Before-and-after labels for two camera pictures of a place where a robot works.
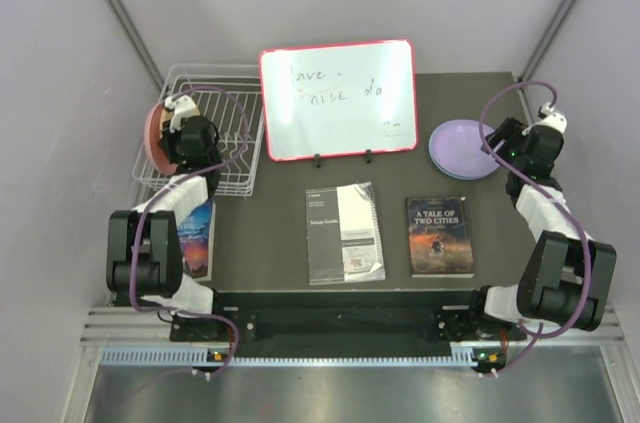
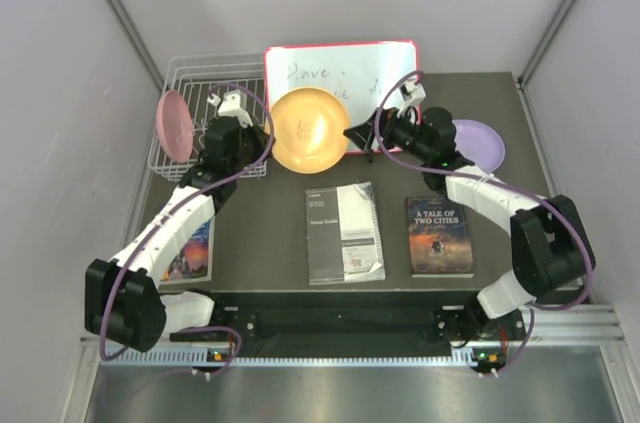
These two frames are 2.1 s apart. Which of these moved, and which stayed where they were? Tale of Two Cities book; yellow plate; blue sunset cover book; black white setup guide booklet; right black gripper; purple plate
Moved: right black gripper; yellow plate
Stayed: blue sunset cover book; purple plate; Tale of Two Cities book; black white setup guide booklet
